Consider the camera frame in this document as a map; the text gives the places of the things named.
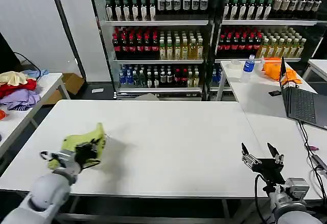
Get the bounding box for thin black cable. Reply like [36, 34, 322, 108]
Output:
[12, 52, 43, 78]

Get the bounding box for cream cloth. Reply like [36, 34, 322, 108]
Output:
[0, 71, 28, 86]

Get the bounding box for white table with clothes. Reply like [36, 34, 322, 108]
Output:
[0, 72, 71, 158]

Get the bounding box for white tape roll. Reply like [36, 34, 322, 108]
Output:
[227, 59, 243, 70]

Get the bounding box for purple cloth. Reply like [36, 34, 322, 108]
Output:
[0, 88, 41, 111]

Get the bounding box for black slanted pole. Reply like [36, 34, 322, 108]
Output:
[48, 0, 88, 83]

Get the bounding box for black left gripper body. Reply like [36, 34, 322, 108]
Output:
[75, 143, 101, 169]

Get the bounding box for black laptop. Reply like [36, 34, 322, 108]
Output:
[279, 56, 327, 130]

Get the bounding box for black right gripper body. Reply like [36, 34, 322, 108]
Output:
[251, 158, 286, 185]

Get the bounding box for grey chair back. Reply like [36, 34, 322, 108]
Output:
[134, 93, 160, 101]

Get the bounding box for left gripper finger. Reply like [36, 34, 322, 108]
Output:
[86, 138, 102, 149]

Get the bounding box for grey cable adapter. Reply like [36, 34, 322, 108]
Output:
[313, 154, 327, 172]

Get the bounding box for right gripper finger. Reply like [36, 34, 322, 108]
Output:
[241, 142, 262, 170]
[267, 142, 285, 165]

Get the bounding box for small white table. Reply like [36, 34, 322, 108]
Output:
[302, 59, 327, 83]

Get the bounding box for light green shirt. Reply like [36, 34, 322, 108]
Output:
[48, 122, 107, 170]

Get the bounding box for black laptop cable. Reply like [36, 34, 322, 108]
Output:
[298, 121, 327, 199]

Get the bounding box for black monitor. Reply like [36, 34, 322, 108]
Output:
[0, 31, 21, 74]

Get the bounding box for blue cloth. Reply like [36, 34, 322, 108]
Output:
[22, 69, 49, 80]

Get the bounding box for white table with laptop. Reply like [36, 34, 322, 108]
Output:
[219, 59, 327, 201]

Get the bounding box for orange cloth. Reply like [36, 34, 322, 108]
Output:
[263, 57, 302, 85]

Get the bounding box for cardboard box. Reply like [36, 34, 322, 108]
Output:
[44, 73, 86, 104]

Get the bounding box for water bottle blue label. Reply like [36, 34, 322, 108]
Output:
[241, 55, 256, 83]

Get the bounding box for red cloth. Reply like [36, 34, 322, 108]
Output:
[0, 79, 38, 99]

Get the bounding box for shelf unit with bottles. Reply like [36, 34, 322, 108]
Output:
[88, 0, 218, 101]
[209, 0, 327, 100]

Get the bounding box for large white folding table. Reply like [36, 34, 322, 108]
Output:
[0, 99, 279, 200]

